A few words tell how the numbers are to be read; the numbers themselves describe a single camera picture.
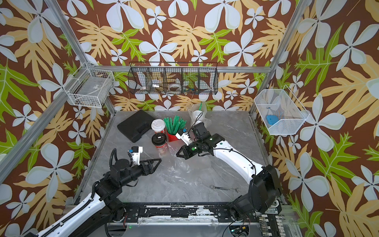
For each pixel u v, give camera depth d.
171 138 0.91
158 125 0.90
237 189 0.82
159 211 0.75
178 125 0.90
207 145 0.57
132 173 0.64
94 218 0.58
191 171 0.75
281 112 0.84
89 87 0.86
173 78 0.97
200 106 0.97
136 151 0.69
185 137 0.71
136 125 1.04
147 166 0.66
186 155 0.66
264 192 0.42
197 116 0.93
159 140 0.83
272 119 0.80
